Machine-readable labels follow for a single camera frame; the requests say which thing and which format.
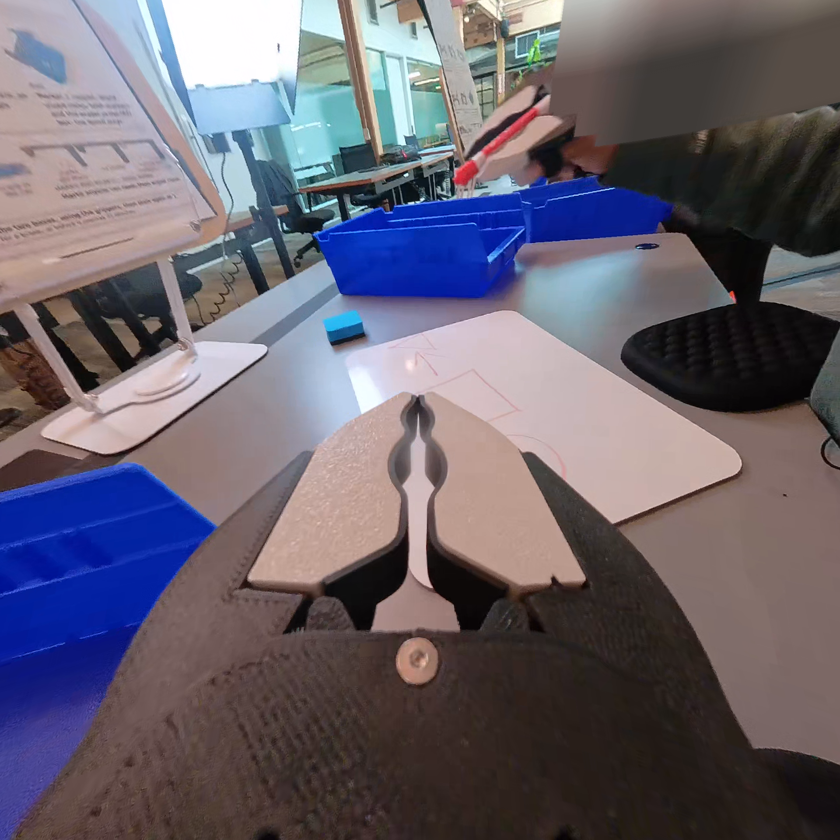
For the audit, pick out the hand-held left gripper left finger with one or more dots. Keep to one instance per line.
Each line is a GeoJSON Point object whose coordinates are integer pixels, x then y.
{"type": "Point", "coordinates": [335, 525]}

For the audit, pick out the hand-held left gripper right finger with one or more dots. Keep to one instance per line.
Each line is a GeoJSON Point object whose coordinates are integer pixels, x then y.
{"type": "Point", "coordinates": [505, 525]}

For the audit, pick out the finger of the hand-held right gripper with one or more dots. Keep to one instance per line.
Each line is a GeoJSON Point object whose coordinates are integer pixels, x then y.
{"type": "Point", "coordinates": [512, 112]}
{"type": "Point", "coordinates": [549, 138]}

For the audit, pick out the red dry-erase marker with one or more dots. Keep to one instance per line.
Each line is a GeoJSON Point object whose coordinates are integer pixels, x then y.
{"type": "Point", "coordinates": [499, 142]}

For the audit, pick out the white whiteboard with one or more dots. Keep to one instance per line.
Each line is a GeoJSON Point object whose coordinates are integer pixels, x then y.
{"type": "Point", "coordinates": [591, 407]}

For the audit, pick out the blue whiteboard eraser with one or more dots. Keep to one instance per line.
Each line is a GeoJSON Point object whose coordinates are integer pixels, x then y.
{"type": "Point", "coordinates": [345, 327]}

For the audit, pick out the blue plastic bin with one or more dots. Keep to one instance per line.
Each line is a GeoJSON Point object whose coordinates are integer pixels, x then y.
{"type": "Point", "coordinates": [79, 565]}
{"type": "Point", "coordinates": [597, 210]}
{"type": "Point", "coordinates": [420, 256]}

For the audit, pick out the person's right hand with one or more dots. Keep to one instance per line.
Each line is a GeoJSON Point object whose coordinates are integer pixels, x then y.
{"type": "Point", "coordinates": [593, 158]}

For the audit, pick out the white standing sign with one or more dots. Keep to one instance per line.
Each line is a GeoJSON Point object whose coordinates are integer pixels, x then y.
{"type": "Point", "coordinates": [457, 66]}

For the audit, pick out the wooden office table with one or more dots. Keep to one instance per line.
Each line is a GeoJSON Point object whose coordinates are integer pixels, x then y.
{"type": "Point", "coordinates": [374, 177]}

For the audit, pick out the black office chair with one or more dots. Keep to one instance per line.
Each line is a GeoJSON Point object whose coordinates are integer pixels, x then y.
{"type": "Point", "coordinates": [289, 204]}

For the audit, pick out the black textured wrist pad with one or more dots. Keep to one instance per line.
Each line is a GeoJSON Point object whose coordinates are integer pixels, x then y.
{"type": "Point", "coordinates": [735, 355]}

